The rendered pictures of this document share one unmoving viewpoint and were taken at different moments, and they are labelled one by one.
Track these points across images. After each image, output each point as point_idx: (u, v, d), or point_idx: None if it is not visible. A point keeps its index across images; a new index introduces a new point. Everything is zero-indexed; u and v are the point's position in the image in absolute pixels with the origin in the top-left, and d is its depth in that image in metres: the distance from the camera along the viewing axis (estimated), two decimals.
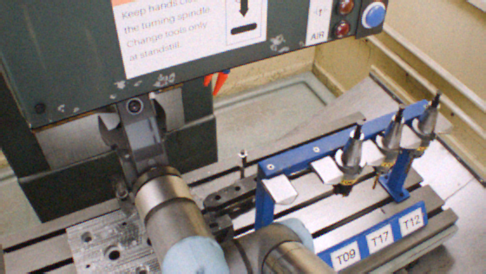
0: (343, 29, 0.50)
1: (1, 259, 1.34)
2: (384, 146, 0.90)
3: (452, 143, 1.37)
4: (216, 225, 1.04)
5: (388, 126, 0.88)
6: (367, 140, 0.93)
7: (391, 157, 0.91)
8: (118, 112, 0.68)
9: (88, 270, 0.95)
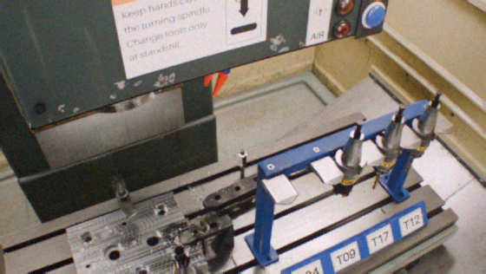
0: (343, 29, 0.50)
1: (1, 259, 1.34)
2: (384, 146, 0.90)
3: (452, 143, 1.37)
4: (216, 225, 1.04)
5: (388, 126, 0.88)
6: (367, 140, 0.93)
7: (391, 157, 0.91)
8: None
9: (88, 270, 0.95)
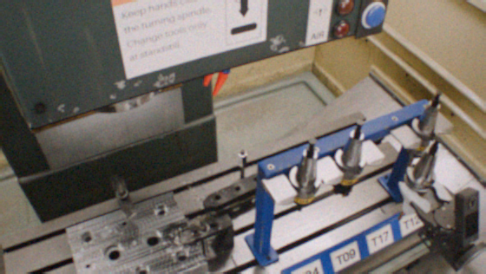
0: (343, 29, 0.50)
1: (1, 259, 1.34)
2: (415, 179, 0.84)
3: (452, 143, 1.37)
4: (216, 225, 1.04)
5: (421, 158, 0.82)
6: (367, 140, 0.93)
7: (423, 191, 0.84)
8: (303, 198, 0.86)
9: (88, 270, 0.95)
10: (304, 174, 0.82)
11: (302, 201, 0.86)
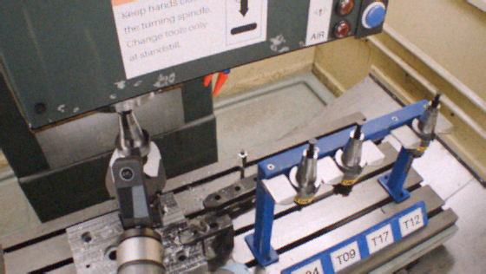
0: (343, 29, 0.50)
1: (1, 259, 1.34)
2: (119, 143, 0.75)
3: (452, 143, 1.37)
4: (216, 225, 1.04)
5: None
6: (367, 140, 0.93)
7: None
8: (303, 198, 0.86)
9: (88, 270, 0.95)
10: (304, 174, 0.82)
11: (302, 201, 0.86)
